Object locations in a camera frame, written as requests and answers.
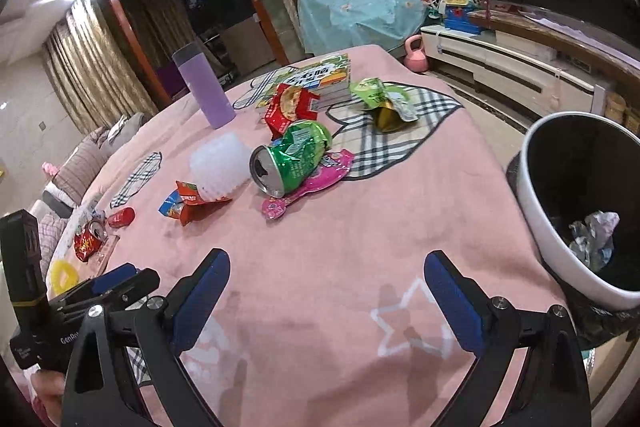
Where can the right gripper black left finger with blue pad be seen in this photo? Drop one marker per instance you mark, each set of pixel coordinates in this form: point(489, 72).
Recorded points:
point(100, 388)

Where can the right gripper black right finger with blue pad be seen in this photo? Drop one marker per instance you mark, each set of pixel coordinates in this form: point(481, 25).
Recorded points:
point(552, 388)

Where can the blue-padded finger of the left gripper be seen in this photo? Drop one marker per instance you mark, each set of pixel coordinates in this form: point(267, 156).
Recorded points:
point(118, 288)

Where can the white blue paper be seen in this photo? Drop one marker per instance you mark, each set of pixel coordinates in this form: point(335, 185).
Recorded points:
point(592, 239)

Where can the crushed green soda can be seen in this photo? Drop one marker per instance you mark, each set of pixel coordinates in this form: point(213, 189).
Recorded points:
point(279, 168)

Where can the pink candy blister pack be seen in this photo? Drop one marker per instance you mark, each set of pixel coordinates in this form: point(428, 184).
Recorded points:
point(333, 168)

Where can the white round trash bin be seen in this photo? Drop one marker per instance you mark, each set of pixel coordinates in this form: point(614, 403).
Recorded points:
point(559, 134)

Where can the black trash bag liner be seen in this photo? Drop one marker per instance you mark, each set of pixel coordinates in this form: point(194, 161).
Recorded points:
point(600, 321)

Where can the person's left hand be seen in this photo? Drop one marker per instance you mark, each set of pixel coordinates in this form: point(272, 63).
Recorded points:
point(49, 390)

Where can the crushed red can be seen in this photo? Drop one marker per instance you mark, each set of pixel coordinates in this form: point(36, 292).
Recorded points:
point(89, 239)

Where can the orange blue snack wrapper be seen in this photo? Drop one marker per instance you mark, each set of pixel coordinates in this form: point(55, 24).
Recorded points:
point(186, 204)

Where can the striped cushion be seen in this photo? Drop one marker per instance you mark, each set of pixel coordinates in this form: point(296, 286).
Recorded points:
point(80, 169)

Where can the beige patterned curtains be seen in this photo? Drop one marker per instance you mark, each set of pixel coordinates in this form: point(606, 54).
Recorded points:
point(89, 73)

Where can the pink blanket with plaid patches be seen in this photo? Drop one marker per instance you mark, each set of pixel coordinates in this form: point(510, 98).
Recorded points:
point(326, 319)

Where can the purple tall tumbler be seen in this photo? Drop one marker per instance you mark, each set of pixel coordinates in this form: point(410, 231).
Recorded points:
point(204, 85)

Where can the red snack bag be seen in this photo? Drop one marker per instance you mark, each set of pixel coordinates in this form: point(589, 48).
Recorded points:
point(290, 104)

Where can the white tv cabinet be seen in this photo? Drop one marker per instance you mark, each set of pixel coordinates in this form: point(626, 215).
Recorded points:
point(543, 85)

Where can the green yellow snack bag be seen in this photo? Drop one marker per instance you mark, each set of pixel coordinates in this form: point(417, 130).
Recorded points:
point(389, 106)

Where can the pink kettlebell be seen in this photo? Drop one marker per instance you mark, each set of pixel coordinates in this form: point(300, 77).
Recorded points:
point(415, 58)

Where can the teal covered furniture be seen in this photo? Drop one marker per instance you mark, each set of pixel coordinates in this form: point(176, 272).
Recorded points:
point(331, 25)

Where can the colourful toy phone set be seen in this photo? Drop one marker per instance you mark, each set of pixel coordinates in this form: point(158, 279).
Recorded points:
point(454, 14)

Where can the yellow ring toy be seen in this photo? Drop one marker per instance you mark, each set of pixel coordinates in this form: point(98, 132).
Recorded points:
point(63, 277)

